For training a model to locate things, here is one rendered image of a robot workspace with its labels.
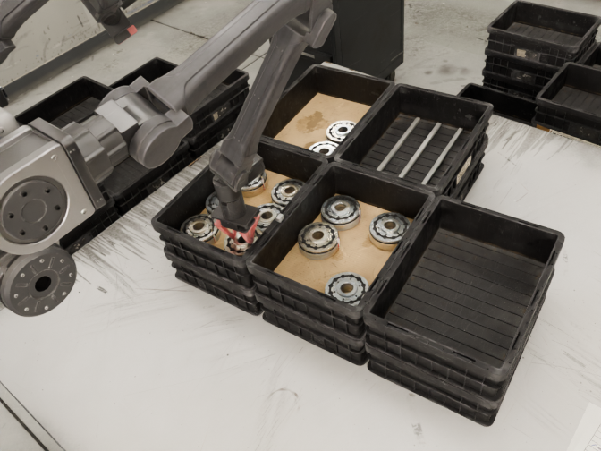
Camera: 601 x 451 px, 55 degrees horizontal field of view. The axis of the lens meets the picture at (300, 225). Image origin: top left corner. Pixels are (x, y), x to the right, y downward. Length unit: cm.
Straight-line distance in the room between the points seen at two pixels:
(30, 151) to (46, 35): 356
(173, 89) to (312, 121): 101
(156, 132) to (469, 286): 82
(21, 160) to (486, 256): 104
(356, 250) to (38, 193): 86
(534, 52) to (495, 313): 165
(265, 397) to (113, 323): 48
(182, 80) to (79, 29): 358
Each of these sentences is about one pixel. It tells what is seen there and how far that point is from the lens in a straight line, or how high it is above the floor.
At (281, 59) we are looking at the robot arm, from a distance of 109.
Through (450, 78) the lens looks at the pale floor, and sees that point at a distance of 357.
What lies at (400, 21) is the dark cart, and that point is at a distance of 332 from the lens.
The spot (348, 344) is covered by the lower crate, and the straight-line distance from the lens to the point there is 133.
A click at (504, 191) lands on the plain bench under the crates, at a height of 70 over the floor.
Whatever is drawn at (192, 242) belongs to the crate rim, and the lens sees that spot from 140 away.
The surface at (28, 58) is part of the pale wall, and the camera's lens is 431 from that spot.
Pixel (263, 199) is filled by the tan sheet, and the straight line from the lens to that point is 160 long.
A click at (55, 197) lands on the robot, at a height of 145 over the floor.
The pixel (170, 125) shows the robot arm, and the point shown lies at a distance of 85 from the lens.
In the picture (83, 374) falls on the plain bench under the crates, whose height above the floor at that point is 70.
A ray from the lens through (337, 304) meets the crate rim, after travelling 121.
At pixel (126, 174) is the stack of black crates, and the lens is 259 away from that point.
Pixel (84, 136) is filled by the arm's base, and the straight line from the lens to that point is 81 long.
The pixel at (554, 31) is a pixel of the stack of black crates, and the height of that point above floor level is 49.
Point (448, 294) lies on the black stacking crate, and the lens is 136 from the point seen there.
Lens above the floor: 191
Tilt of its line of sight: 46 degrees down
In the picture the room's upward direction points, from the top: 10 degrees counter-clockwise
